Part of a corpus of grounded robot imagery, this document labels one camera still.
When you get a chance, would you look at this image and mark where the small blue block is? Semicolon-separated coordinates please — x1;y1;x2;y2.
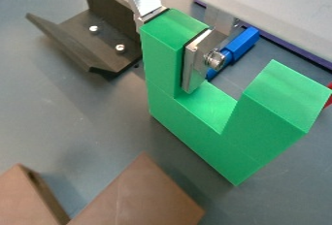
206;27;259;80

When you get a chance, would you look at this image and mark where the purple board with slot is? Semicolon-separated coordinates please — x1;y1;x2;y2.
191;0;332;71

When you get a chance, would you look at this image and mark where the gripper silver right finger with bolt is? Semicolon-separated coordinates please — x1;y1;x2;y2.
182;6;241;93

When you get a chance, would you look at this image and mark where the brown flat cutout piece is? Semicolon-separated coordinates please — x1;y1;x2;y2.
0;153;205;225

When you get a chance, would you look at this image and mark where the green U-shaped block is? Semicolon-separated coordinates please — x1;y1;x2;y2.
140;9;332;185

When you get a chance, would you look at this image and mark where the red peg block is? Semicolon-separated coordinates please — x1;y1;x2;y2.
322;81;332;109

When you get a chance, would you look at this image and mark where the black angled metal bracket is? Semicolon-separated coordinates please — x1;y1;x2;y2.
25;0;142;78

